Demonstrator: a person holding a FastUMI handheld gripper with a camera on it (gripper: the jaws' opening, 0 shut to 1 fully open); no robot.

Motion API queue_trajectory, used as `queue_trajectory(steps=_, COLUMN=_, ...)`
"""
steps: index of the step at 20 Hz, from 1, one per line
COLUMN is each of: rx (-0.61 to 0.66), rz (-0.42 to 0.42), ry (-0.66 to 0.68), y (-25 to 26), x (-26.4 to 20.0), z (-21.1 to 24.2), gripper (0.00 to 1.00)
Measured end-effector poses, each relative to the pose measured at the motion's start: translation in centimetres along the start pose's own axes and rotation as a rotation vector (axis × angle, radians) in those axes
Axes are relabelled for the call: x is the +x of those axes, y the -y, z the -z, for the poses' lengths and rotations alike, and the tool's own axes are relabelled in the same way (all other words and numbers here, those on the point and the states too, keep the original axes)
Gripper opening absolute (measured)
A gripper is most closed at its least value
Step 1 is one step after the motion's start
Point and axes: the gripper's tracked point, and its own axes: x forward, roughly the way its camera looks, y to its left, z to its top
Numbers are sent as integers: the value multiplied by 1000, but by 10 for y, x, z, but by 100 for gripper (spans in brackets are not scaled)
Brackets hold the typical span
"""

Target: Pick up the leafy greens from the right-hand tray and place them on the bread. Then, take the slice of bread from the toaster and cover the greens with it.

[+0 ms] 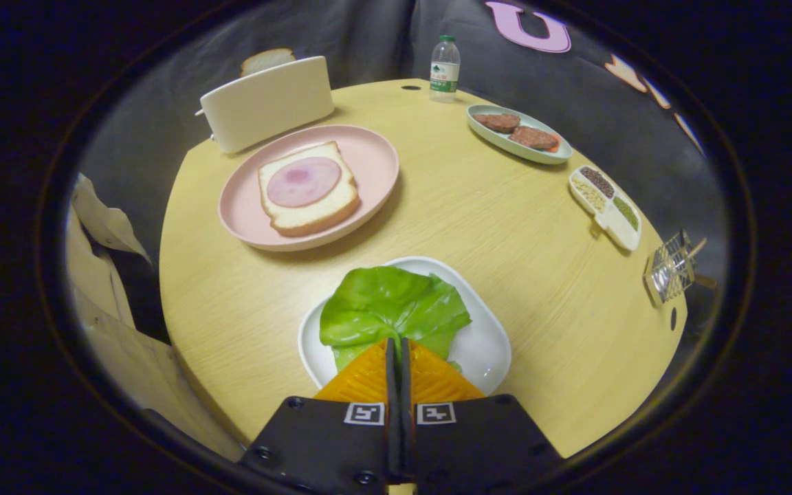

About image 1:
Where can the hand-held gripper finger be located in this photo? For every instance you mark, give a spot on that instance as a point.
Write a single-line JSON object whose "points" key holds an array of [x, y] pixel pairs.
{"points": [[391, 385], [405, 385]]}

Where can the green lettuce leaf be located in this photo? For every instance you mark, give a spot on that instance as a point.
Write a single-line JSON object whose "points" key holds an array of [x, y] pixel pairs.
{"points": [[389, 302]]}

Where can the white square plate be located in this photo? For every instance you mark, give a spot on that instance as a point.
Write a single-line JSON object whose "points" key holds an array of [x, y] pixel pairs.
{"points": [[482, 344]]}

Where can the white bread slice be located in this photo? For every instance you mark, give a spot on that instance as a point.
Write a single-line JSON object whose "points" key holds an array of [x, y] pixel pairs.
{"points": [[313, 213]]}

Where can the pink ham slice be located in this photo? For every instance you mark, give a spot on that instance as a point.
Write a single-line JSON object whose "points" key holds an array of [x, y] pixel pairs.
{"points": [[303, 182]]}

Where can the pink round plate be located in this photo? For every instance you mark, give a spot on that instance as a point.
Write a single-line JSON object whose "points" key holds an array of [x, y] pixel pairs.
{"points": [[368, 161]]}

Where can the light green oval plate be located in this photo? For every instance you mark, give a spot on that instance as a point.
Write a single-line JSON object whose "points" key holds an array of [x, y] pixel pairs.
{"points": [[506, 143]]}

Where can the white divided seasoning tray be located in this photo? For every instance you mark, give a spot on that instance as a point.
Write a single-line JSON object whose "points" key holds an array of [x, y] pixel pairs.
{"points": [[606, 206]]}

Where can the brown meat patty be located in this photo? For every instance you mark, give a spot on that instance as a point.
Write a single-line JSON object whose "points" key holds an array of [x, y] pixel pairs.
{"points": [[533, 137], [498, 122]]}

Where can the crumpled beige paper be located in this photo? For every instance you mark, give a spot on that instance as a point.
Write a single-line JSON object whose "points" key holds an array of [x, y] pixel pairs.
{"points": [[114, 302]]}

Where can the white toaster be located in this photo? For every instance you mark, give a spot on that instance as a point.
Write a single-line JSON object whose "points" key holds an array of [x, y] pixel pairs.
{"points": [[265, 103]]}

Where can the clear plastic water bottle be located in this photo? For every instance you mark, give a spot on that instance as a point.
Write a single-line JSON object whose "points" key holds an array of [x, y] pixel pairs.
{"points": [[445, 69]]}

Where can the toasted bread slice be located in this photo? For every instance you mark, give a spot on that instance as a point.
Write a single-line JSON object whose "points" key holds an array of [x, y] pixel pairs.
{"points": [[267, 60]]}

